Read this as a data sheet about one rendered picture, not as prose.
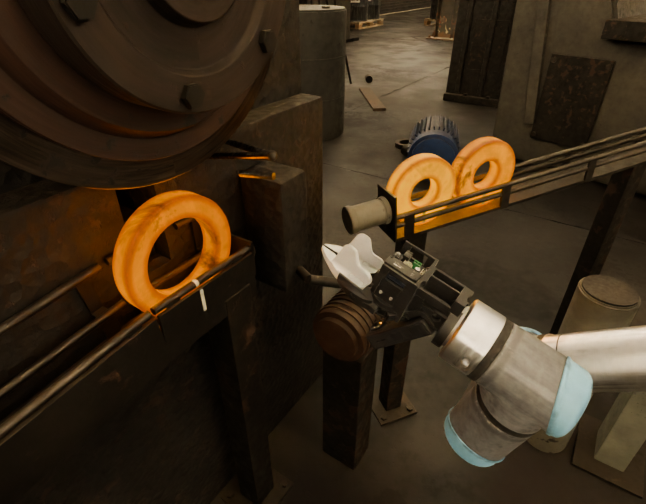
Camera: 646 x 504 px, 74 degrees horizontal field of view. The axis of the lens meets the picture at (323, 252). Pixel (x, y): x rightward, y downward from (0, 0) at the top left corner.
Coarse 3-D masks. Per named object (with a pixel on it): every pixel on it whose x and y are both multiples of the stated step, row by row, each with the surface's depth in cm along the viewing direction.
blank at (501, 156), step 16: (480, 144) 90; (496, 144) 91; (464, 160) 90; (480, 160) 91; (496, 160) 93; (512, 160) 95; (464, 176) 92; (496, 176) 96; (464, 192) 94; (496, 192) 98
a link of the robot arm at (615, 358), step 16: (544, 336) 66; (560, 336) 64; (576, 336) 62; (592, 336) 60; (608, 336) 58; (624, 336) 57; (640, 336) 56; (560, 352) 62; (576, 352) 60; (592, 352) 59; (608, 352) 57; (624, 352) 56; (640, 352) 54; (592, 368) 58; (608, 368) 57; (624, 368) 56; (640, 368) 54; (608, 384) 58; (624, 384) 56; (640, 384) 55
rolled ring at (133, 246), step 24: (168, 192) 59; (192, 192) 62; (144, 216) 55; (168, 216) 57; (192, 216) 61; (216, 216) 64; (120, 240) 55; (144, 240) 55; (216, 240) 66; (120, 264) 55; (144, 264) 56; (216, 264) 68; (120, 288) 57; (144, 288) 58; (168, 288) 65
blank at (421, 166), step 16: (416, 160) 86; (432, 160) 87; (400, 176) 86; (416, 176) 87; (432, 176) 89; (448, 176) 90; (400, 192) 88; (432, 192) 93; (448, 192) 93; (400, 208) 90; (416, 208) 92; (416, 224) 94
